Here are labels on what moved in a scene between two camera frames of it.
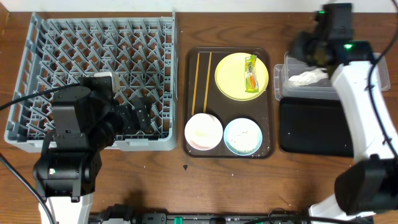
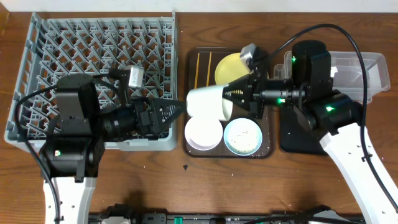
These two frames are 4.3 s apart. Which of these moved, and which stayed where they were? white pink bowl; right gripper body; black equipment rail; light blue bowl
Moved: right gripper body
Stayed: white pink bowl; light blue bowl; black equipment rail
